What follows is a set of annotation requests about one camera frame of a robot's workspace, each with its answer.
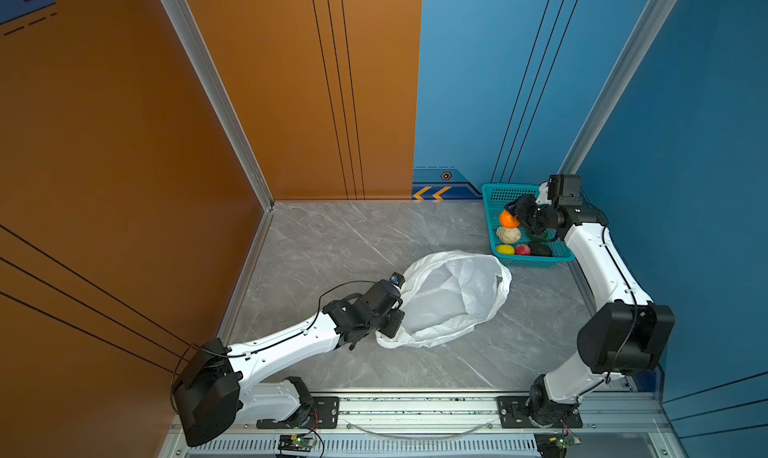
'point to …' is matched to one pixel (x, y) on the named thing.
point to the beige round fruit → (508, 235)
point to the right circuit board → (554, 444)
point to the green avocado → (540, 248)
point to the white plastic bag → (445, 293)
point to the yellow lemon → (505, 249)
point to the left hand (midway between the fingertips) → (398, 311)
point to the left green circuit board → (295, 443)
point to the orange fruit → (509, 221)
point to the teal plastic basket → (496, 196)
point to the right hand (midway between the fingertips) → (507, 209)
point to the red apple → (522, 250)
